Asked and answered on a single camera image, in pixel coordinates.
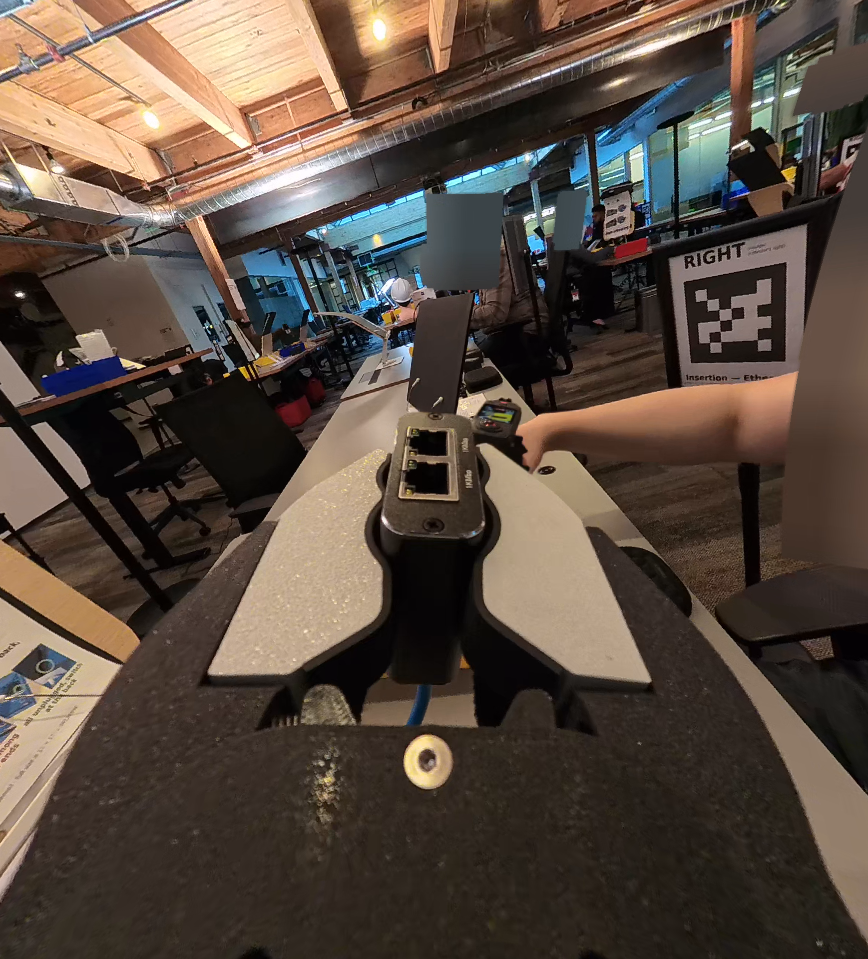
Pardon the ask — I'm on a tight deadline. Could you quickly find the black curved board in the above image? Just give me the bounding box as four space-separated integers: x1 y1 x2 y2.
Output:
406 292 477 415

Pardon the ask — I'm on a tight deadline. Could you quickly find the black office chair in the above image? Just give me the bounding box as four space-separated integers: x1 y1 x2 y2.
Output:
67 405 212 542
155 371 308 529

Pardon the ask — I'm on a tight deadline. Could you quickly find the black floor lamp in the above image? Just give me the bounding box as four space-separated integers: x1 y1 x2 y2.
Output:
0 330 174 609

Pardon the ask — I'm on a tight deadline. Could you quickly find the black wrist rest pad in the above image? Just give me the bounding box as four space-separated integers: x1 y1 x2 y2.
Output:
620 547 694 617

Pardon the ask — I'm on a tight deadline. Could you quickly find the black chair armrest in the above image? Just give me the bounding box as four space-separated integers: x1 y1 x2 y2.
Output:
715 565 868 662

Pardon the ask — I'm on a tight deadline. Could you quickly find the person's right forearm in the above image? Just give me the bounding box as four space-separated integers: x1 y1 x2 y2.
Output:
561 371 799 467

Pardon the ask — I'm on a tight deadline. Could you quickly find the black framed marker sign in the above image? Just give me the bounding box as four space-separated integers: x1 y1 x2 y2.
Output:
651 196 843 391

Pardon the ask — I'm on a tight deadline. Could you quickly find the long silver spiral duct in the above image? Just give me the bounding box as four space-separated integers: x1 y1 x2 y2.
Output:
0 30 795 227

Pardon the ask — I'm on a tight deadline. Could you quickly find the blue storage bin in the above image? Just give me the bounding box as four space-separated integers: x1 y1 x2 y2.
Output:
40 356 128 398

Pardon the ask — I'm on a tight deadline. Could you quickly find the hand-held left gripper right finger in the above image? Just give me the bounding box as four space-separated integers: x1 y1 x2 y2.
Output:
462 444 654 726

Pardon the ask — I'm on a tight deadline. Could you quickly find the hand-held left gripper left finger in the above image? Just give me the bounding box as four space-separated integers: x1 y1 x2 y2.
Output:
206 452 394 724

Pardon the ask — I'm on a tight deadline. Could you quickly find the wooden desk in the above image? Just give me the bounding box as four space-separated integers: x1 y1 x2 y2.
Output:
0 348 214 434

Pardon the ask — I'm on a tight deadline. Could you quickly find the black ethernet splitter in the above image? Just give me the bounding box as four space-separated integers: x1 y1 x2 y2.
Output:
379 411 489 684

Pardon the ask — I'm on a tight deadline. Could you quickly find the instruction sign board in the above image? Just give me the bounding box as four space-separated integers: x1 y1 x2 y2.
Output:
0 517 140 900

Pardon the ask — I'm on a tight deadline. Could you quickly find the person's right hand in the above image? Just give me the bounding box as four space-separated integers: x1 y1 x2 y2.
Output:
518 414 566 460

